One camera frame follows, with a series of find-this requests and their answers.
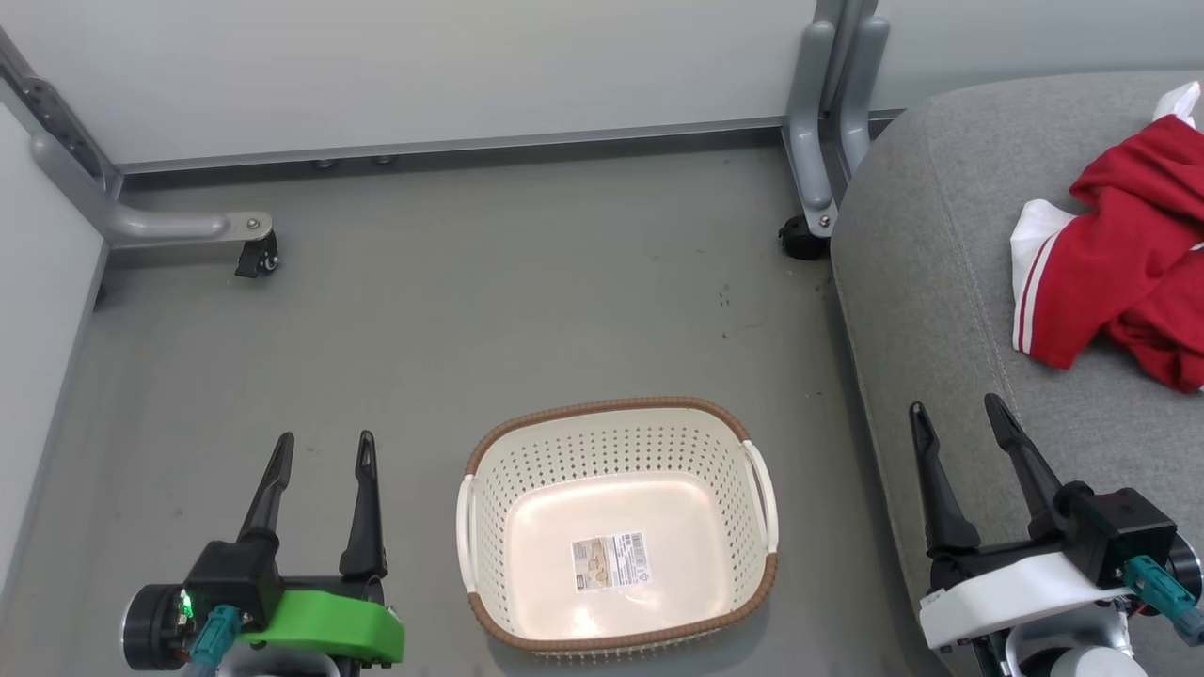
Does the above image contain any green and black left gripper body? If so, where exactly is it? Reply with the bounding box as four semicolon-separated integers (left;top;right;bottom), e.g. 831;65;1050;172
239;574;406;665

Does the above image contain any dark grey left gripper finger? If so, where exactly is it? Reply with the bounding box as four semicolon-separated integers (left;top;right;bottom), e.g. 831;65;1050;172
238;432;295;545
338;430;388;578

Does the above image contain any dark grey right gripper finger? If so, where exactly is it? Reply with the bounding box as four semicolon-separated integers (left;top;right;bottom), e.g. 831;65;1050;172
984;392;1069;543
908;401;982;557

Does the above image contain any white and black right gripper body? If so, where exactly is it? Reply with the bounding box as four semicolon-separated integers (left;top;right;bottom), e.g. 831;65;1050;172
918;540;1129;651

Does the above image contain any red jersey with white stripes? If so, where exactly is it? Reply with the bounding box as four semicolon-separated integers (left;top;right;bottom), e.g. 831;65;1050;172
1010;80;1204;370

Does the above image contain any grey fabric sofa seat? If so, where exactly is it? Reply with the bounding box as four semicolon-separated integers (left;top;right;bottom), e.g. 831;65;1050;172
829;71;1204;677

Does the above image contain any cream perforated laundry basket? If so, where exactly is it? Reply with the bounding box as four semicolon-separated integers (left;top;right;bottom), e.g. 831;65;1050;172
456;396;781;657

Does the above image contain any black caster wheel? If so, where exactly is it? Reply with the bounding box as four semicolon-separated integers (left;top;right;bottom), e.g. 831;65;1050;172
234;230;281;280
777;214;832;262

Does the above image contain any paper label sticker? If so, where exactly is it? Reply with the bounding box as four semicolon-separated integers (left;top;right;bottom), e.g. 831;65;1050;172
570;531;653;594

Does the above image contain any grey metal partition foot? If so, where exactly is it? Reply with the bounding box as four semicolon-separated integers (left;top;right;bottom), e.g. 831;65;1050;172
0;28;275;251
781;0;891;238

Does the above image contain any left cable with teal plug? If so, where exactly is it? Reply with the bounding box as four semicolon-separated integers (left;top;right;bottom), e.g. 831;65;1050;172
182;604;244;677

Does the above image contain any grey aluminium partition rail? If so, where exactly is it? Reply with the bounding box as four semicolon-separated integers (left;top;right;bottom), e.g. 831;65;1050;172
115;110;906;177

